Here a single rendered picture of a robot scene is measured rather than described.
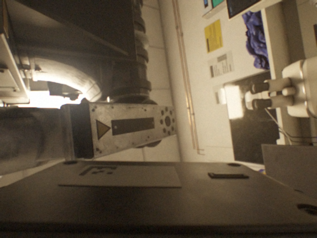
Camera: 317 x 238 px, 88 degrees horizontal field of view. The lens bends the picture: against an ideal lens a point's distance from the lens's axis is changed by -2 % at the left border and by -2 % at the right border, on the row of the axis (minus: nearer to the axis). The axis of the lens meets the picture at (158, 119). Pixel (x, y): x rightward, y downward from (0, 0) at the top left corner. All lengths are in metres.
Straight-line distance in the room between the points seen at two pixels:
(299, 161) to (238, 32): 1.30
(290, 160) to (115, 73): 0.94
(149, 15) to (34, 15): 2.56
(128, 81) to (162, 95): 2.00
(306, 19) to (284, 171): 1.01
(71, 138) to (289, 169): 1.02
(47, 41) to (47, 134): 0.14
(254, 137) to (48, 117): 1.44
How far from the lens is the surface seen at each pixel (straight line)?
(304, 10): 1.62
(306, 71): 0.72
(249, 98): 1.02
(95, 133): 0.24
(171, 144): 2.43
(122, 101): 0.43
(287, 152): 1.08
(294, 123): 1.55
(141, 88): 0.43
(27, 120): 0.28
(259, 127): 1.51
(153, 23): 2.77
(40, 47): 0.33
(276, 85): 0.74
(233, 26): 1.99
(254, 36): 1.48
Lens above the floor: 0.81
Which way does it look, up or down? 55 degrees up
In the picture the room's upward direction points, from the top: 99 degrees counter-clockwise
